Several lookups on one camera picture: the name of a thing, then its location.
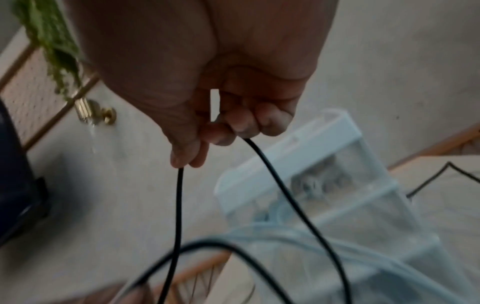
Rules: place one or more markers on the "person's left hand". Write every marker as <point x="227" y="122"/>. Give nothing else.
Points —
<point x="127" y="295"/>

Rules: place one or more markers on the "person's right hand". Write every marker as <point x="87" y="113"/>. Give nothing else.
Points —
<point x="210" y="44"/>

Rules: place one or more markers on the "white drawer organizer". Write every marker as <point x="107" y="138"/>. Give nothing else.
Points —
<point x="292" y="148"/>

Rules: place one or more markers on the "orange-framed lattice screen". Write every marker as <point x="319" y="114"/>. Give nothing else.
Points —
<point x="461" y="139"/>
<point x="202" y="265"/>

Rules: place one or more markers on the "green hanging plant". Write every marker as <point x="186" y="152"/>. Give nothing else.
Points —
<point x="48" y="35"/>

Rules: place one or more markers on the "dark blue furniture piece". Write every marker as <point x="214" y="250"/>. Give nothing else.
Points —
<point x="15" y="178"/>

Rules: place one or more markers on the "grey small item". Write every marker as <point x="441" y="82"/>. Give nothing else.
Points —
<point x="311" y="184"/>

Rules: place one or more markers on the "brass wall fixture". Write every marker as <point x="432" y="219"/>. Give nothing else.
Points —
<point x="97" y="114"/>

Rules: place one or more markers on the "wooden framed wall panel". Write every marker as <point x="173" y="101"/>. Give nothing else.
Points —
<point x="37" y="98"/>

